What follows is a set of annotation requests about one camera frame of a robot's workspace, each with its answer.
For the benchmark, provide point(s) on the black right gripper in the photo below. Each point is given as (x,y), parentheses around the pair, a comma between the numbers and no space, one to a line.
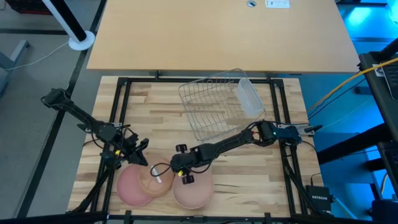
(183,161)

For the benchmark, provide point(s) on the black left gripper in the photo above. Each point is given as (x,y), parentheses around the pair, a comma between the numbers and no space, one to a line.
(132,143)

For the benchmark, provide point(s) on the light pink plate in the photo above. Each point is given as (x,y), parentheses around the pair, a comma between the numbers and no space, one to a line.
(129,189)

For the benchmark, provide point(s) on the peach plate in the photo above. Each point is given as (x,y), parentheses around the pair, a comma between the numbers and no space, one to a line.
(196,196)

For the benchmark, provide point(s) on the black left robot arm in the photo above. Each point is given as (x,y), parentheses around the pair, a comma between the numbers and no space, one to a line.
(77,113)

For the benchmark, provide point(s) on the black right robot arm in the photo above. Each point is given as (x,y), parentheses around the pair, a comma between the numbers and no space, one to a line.
(230,143)

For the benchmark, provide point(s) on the clear plastic utensil cup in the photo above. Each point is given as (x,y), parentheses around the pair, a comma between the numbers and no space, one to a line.
(250,99)

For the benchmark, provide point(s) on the tan wooden desk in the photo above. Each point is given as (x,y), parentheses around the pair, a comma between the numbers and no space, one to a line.
(186,37)

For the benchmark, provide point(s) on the white tower fan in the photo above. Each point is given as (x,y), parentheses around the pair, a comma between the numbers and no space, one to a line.
(81,43)

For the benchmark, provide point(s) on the grey table leg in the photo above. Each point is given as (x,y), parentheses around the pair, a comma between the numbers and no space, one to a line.
(17,49)

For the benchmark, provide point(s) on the white power outlet strip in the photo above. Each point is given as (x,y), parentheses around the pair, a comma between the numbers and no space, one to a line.
(277,3)

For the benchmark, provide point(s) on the dark storage crate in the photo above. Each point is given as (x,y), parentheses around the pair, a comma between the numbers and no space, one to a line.
(25,6)

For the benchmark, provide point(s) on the black equipment cart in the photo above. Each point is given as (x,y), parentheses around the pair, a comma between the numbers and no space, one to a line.
(373,93)

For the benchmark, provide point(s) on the white sticker label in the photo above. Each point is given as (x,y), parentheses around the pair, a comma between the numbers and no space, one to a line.
(378,71)

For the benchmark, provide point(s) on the black laptop keyboard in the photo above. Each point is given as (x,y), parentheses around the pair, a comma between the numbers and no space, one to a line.
(391,77)

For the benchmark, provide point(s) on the black aluminium table frame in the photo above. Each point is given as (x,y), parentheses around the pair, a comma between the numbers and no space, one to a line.
(149,80)

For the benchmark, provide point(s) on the black Netgear network switch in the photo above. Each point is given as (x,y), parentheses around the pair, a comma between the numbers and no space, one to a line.
(318,199)

